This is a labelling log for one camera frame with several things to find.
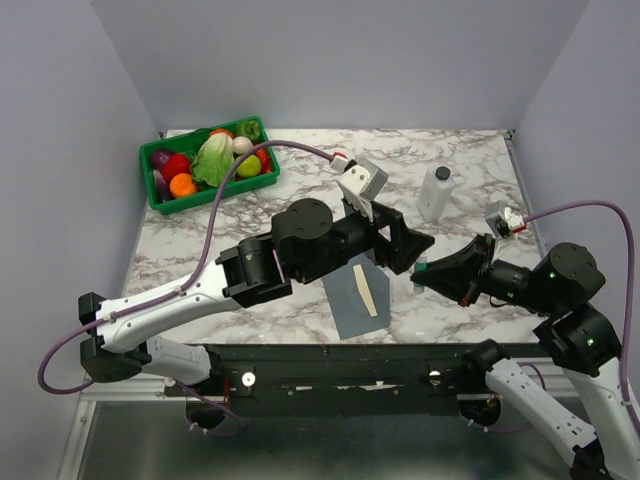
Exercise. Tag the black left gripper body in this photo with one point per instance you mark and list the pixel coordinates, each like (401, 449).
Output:
(388, 253)

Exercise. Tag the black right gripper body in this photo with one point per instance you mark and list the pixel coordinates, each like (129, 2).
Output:
(486, 269)

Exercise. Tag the green white glue stick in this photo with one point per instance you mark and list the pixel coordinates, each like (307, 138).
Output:
(419, 265)

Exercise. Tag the beige letter paper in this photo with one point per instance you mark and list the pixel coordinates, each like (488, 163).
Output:
(364, 290)

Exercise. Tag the grey envelope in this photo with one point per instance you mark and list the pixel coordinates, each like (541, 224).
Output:
(348, 310)

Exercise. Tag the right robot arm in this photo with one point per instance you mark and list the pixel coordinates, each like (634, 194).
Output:
(577, 337)

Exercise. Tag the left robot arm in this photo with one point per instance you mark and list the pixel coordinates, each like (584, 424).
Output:
(304, 244)

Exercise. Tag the white plastic bottle black cap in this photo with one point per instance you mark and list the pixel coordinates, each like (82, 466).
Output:
(435, 193)

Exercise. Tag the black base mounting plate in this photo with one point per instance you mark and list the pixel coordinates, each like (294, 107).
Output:
(343, 380)

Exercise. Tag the orange carrot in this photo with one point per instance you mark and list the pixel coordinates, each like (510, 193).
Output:
(266, 162)

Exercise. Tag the green apple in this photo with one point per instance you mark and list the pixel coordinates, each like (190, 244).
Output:
(250, 167)

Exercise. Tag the white mushroom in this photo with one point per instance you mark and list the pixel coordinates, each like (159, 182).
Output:
(241, 145)

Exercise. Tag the green bell pepper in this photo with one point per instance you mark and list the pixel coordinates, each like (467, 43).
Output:
(250, 129)

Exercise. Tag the green lettuce leaf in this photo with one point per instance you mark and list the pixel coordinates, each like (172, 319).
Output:
(213, 160)

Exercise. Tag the orange fruit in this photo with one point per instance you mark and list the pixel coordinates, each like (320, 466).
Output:
(182, 185)

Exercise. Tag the red tomato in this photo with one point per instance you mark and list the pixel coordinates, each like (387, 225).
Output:
(177, 164)

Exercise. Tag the purple eggplant slice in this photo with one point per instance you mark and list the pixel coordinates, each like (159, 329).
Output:
(162, 189)

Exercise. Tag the purple onion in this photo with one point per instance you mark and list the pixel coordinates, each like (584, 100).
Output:
(160, 157)

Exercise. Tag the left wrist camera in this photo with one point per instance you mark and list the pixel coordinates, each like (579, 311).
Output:
(360, 183)

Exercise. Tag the aluminium frame rail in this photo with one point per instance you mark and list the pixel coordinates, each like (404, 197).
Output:
(129, 430)

